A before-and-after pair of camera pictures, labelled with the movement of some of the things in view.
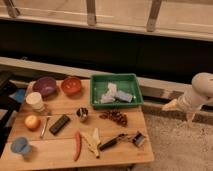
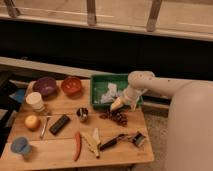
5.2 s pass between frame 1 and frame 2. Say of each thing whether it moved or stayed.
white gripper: moved
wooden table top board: stayed
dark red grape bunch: stayed
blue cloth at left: stayed
